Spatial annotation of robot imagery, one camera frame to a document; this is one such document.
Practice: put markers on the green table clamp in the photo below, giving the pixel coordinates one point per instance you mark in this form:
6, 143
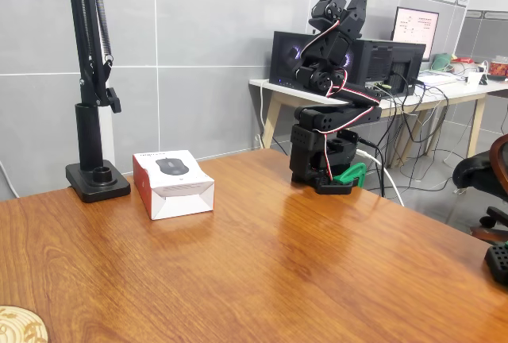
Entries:
351, 174

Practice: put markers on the orange white mouse box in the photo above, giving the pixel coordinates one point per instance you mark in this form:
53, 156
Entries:
174, 172

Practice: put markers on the black office chair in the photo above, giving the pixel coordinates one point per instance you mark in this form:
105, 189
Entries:
480, 172

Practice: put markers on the black computer case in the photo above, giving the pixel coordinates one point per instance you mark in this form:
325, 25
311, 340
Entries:
377, 61

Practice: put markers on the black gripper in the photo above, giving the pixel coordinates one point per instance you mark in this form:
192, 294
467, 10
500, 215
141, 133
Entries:
346, 15

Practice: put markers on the round wooden coaster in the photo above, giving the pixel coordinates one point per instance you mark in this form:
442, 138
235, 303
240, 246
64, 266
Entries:
18, 325

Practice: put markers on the white table wooden legs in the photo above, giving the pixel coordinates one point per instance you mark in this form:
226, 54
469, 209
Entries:
285, 95

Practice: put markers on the red box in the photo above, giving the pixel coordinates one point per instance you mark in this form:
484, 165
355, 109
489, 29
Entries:
498, 69

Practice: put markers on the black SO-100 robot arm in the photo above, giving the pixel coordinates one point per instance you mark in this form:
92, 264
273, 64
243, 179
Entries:
341, 114

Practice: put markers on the green bag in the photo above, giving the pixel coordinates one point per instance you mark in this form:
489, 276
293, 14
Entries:
440, 61

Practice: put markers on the computer monitor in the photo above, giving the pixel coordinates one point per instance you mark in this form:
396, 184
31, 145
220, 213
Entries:
414, 27

